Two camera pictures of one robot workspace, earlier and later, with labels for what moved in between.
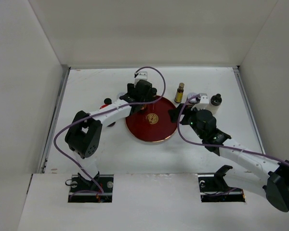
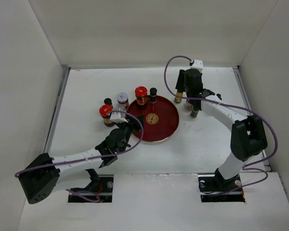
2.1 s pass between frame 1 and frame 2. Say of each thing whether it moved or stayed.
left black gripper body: moved
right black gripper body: moved
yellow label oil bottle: stayed
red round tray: stayed
